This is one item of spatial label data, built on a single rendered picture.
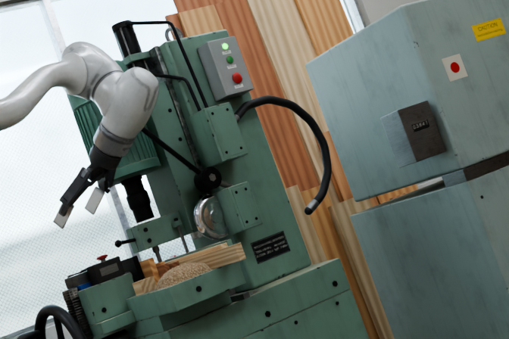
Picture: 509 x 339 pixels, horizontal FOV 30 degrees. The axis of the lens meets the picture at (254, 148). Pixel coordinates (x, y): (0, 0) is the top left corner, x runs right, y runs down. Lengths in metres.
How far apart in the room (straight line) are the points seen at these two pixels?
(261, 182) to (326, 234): 1.36
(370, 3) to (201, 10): 0.98
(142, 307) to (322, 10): 2.37
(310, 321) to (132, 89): 0.80
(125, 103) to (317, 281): 0.75
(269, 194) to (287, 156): 1.48
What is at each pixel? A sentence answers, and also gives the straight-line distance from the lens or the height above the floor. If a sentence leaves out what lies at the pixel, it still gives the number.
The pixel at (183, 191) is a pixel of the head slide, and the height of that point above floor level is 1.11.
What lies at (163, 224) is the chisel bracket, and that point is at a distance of 2.56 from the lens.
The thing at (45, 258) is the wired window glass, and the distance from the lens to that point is 3.91.
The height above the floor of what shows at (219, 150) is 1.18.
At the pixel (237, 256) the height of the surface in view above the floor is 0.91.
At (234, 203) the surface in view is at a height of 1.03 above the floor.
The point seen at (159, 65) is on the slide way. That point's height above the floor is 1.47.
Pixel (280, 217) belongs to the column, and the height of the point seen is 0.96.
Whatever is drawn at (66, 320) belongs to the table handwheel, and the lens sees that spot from 2.33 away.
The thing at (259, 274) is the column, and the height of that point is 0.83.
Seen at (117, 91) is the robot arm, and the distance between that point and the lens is 2.21.
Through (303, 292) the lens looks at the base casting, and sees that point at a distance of 2.54.
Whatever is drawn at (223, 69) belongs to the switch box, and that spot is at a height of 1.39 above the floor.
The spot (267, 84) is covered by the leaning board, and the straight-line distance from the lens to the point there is 4.20.
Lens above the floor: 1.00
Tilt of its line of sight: 4 degrees up
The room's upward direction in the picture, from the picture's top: 20 degrees counter-clockwise
